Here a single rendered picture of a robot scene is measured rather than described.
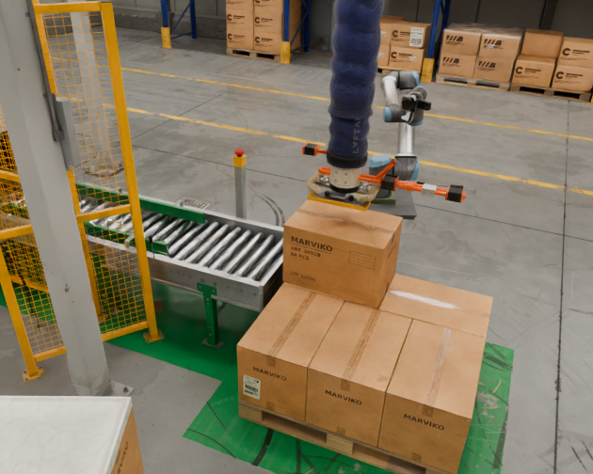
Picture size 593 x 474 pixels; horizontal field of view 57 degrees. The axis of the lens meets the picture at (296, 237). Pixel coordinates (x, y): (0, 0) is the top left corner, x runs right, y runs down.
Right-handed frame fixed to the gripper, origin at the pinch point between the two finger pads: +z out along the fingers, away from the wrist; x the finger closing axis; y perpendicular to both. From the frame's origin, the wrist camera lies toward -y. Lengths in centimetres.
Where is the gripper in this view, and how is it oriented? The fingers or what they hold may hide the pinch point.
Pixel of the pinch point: (410, 110)
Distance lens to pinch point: 310.1
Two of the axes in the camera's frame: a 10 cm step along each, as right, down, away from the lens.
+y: -9.3, -2.1, 3.1
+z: -3.7, 4.7, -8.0
